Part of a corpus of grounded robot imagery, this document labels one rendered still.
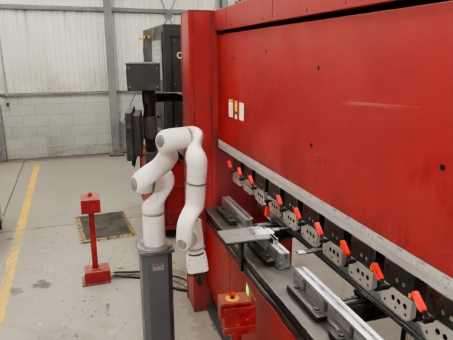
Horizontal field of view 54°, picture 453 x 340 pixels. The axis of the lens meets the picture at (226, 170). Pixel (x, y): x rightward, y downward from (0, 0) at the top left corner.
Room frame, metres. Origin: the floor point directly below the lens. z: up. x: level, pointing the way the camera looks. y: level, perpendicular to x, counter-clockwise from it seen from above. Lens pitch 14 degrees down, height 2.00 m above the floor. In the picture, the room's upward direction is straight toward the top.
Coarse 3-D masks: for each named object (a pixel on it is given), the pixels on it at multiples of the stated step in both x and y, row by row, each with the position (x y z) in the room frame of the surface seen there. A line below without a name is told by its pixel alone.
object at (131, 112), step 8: (128, 112) 3.24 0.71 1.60; (136, 112) 3.46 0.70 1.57; (128, 120) 3.21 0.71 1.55; (136, 120) 3.25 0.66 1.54; (128, 128) 3.21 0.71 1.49; (136, 128) 3.25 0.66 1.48; (128, 136) 3.21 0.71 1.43; (136, 136) 3.25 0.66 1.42; (128, 144) 3.21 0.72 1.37; (136, 144) 3.25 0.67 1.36; (128, 152) 3.21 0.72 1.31; (136, 152) 3.25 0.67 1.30; (128, 160) 3.21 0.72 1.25
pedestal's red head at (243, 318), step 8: (224, 296) 2.10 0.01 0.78; (240, 296) 2.10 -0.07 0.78; (224, 304) 2.02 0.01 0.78; (232, 304) 2.03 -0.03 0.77; (240, 304) 2.03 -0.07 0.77; (248, 304) 2.04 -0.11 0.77; (224, 312) 1.92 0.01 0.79; (232, 312) 1.93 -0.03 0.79; (240, 312) 1.94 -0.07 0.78; (248, 312) 1.95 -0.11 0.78; (224, 320) 1.92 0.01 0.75; (232, 320) 1.93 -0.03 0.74; (240, 320) 1.94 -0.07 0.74; (248, 320) 1.95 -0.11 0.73; (224, 328) 1.92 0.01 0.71; (232, 328) 1.93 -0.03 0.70; (240, 328) 1.94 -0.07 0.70; (248, 328) 1.95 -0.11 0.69; (224, 336) 1.92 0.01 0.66
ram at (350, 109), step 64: (256, 64) 2.55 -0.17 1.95; (320, 64) 1.87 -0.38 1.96; (384, 64) 1.48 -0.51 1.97; (448, 64) 1.23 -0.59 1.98; (256, 128) 2.53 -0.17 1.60; (320, 128) 1.85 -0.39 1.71; (384, 128) 1.45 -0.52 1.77; (448, 128) 1.20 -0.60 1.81; (320, 192) 1.82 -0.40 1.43; (384, 192) 1.43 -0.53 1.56; (448, 192) 1.17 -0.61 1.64; (448, 256) 1.15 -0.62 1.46
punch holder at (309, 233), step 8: (304, 208) 1.95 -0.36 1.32; (312, 208) 1.88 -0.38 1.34; (304, 216) 1.94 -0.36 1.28; (312, 216) 1.87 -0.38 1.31; (320, 216) 1.82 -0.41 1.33; (312, 224) 1.87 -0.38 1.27; (320, 224) 1.83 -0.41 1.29; (304, 232) 1.93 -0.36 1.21; (312, 232) 1.86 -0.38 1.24; (312, 240) 1.86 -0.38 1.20
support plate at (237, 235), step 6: (240, 228) 2.50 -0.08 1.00; (252, 228) 2.50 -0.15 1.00; (258, 228) 2.50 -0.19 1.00; (222, 234) 2.40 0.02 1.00; (228, 234) 2.40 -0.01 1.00; (234, 234) 2.40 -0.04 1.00; (240, 234) 2.40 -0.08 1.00; (246, 234) 2.40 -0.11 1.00; (228, 240) 2.32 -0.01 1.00; (234, 240) 2.32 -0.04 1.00; (240, 240) 2.32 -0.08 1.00; (246, 240) 2.32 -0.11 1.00; (252, 240) 2.33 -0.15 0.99
